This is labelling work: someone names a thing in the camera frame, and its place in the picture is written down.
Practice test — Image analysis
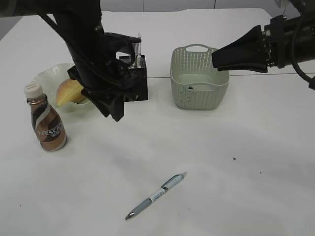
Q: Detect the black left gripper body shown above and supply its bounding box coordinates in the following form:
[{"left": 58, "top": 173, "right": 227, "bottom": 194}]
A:
[{"left": 53, "top": 0, "right": 138, "bottom": 99}]

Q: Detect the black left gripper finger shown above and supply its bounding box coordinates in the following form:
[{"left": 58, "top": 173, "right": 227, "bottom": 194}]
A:
[
  {"left": 81, "top": 88, "right": 115, "bottom": 117},
  {"left": 109, "top": 94, "right": 125, "bottom": 122}
]

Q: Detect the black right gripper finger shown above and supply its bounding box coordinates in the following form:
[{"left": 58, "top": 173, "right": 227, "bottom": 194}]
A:
[{"left": 212, "top": 25, "right": 268, "bottom": 73}]

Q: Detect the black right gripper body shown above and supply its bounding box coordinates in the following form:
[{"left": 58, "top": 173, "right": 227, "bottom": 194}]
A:
[{"left": 264, "top": 15, "right": 315, "bottom": 69}]

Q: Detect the yellow bread loaf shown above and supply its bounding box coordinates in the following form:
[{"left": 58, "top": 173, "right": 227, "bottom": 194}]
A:
[{"left": 56, "top": 79, "right": 87, "bottom": 107}]

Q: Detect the brown Nescafe coffee bottle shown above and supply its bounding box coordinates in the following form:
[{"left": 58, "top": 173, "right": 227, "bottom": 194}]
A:
[{"left": 24, "top": 83, "right": 67, "bottom": 152}]

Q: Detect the blue grey grip pen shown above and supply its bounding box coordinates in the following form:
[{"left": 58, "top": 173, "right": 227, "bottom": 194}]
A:
[{"left": 125, "top": 172, "right": 187, "bottom": 221}]

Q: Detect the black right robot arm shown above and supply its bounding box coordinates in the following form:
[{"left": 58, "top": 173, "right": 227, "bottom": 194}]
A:
[{"left": 212, "top": 0, "right": 315, "bottom": 73}]

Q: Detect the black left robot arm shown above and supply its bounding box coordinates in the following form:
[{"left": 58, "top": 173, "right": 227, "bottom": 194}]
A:
[{"left": 0, "top": 0, "right": 141, "bottom": 121}]

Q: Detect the pale green ruffled glass plate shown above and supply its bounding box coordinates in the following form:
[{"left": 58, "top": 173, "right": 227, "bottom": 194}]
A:
[{"left": 31, "top": 62, "right": 95, "bottom": 113}]

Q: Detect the black square pen holder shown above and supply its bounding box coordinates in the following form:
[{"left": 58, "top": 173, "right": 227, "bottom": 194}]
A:
[{"left": 125, "top": 55, "right": 149, "bottom": 102}]

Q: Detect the green plastic woven basket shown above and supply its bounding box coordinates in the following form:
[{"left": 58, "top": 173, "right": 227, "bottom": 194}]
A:
[{"left": 170, "top": 44, "right": 230, "bottom": 110}]

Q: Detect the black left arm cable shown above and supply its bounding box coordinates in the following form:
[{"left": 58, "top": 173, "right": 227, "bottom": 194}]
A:
[{"left": 36, "top": 12, "right": 138, "bottom": 99}]

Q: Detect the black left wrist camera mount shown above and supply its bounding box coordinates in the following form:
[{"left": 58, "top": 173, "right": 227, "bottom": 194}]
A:
[{"left": 105, "top": 32, "right": 142, "bottom": 54}]

